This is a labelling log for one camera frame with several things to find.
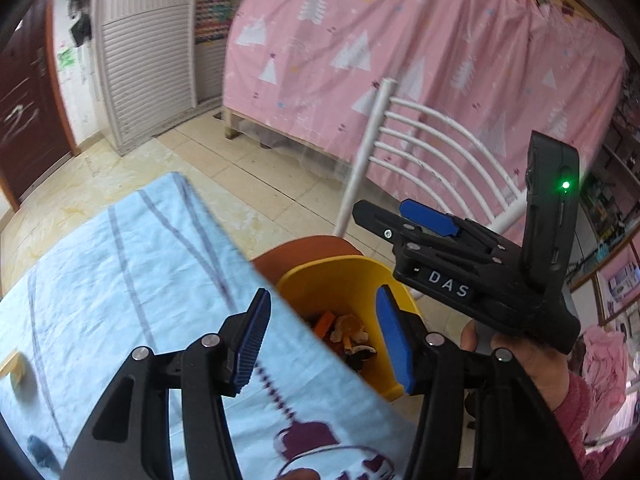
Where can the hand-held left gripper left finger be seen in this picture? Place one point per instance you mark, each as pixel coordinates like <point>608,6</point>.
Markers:
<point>255,340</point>

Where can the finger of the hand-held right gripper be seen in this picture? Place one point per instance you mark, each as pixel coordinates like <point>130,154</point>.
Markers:
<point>430,216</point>
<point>380,220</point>

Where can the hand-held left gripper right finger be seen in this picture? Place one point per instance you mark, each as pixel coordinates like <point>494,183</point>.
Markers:
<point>395,340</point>

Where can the yellow plastic bin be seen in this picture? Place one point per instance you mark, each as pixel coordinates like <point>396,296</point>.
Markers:
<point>330,280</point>

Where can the person's right forearm pink sleeve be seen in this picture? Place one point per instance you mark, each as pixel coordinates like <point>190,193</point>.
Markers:
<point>575,415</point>

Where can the person's right hand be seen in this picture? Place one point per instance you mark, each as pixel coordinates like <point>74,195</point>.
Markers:
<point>535,372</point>

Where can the toys inside bin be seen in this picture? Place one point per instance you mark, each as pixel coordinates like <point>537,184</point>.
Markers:
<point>350,330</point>

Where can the white metal chair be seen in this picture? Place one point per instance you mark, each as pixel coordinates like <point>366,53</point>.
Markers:
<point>435,135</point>

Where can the pink blanket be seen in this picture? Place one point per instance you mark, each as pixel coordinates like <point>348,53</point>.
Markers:
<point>605,365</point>

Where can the cluttered wooden shelf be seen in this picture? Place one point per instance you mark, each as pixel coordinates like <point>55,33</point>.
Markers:
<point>612,210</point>

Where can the light blue striped tablecloth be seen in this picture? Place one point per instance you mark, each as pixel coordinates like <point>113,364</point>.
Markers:
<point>125,285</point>

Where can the pink tree-print curtain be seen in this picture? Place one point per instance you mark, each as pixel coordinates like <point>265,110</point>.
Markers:
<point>400,25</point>

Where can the blue pompom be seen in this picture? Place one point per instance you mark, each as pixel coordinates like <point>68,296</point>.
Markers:
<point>41,452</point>

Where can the white slatted wardrobe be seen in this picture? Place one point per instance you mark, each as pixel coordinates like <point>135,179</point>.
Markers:
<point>145,60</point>

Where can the dark red door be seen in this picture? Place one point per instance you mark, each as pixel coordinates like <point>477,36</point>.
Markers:
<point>30,110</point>

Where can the black hanging bag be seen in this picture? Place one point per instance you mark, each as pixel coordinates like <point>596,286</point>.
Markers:
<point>80,30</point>

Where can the colourful grid wall poster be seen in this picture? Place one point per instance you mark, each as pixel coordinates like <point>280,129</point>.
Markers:
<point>215,5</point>

